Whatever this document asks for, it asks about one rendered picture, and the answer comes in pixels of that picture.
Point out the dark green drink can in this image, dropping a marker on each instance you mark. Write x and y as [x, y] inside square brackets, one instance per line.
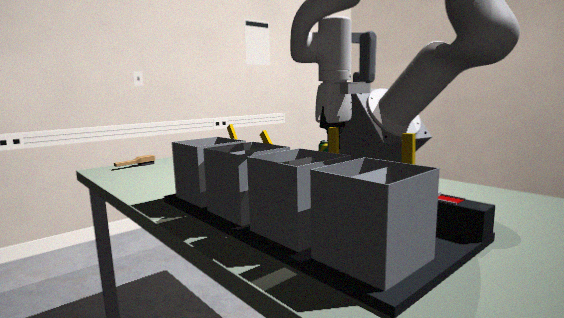
[323, 145]

